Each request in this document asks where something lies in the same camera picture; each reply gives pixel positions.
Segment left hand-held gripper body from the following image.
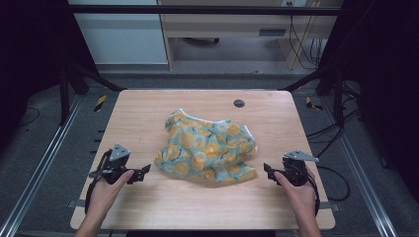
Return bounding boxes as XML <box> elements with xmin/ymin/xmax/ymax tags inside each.
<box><xmin>88</xmin><ymin>142</ymin><xmax>133</xmax><ymax>186</ymax></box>

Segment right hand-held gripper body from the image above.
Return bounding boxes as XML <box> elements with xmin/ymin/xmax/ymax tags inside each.
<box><xmin>281</xmin><ymin>149</ymin><xmax>320</xmax><ymax>188</ymax></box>

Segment green cloth with orange print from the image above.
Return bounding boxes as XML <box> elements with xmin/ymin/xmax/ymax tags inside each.
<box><xmin>153</xmin><ymin>108</ymin><xmax>259</xmax><ymax>186</ymax></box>

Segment person's right hand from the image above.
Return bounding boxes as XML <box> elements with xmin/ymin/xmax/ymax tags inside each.
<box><xmin>273</xmin><ymin>169</ymin><xmax>318</xmax><ymax>219</ymax></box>

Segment person's left hand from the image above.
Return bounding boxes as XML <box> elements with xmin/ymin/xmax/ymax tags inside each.
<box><xmin>86</xmin><ymin>169</ymin><xmax>135</xmax><ymax>219</ymax></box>

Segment white cabinet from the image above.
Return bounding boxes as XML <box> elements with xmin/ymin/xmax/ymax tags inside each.
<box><xmin>68</xmin><ymin>0</ymin><xmax>169</xmax><ymax>65</ymax></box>

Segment black top crossbar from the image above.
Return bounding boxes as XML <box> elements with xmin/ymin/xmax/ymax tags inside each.
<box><xmin>67</xmin><ymin>4</ymin><xmax>344</xmax><ymax>17</ymax></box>

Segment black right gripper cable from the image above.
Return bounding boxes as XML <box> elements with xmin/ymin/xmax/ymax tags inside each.
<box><xmin>305</xmin><ymin>164</ymin><xmax>352</xmax><ymax>218</ymax></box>

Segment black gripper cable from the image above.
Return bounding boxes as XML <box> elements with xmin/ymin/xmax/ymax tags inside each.
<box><xmin>305</xmin><ymin>164</ymin><xmax>352</xmax><ymax>218</ymax></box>
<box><xmin>84</xmin><ymin>149</ymin><xmax>113</xmax><ymax>215</ymax></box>

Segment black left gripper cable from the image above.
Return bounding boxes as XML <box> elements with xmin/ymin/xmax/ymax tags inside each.
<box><xmin>84</xmin><ymin>149</ymin><xmax>113</xmax><ymax>215</ymax></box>

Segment bundle of black floor cables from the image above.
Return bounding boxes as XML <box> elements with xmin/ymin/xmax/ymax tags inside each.
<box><xmin>305</xmin><ymin>82</ymin><xmax>364</xmax><ymax>159</ymax></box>

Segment aluminium floor rail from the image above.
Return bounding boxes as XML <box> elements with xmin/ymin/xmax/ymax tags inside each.
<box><xmin>0</xmin><ymin>94</ymin><xmax>85</xmax><ymax>237</ymax></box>
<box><xmin>320</xmin><ymin>97</ymin><xmax>399</xmax><ymax>237</ymax></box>

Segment black metal frame stand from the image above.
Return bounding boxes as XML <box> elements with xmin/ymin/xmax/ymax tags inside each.
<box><xmin>58</xmin><ymin>60</ymin><xmax>126</xmax><ymax>126</ymax></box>
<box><xmin>280</xmin><ymin>63</ymin><xmax>347</xmax><ymax>128</ymax></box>

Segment black hanging desk cables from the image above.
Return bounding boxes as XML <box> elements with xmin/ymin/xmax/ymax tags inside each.
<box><xmin>286</xmin><ymin>1</ymin><xmax>325</xmax><ymax>71</ymax></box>

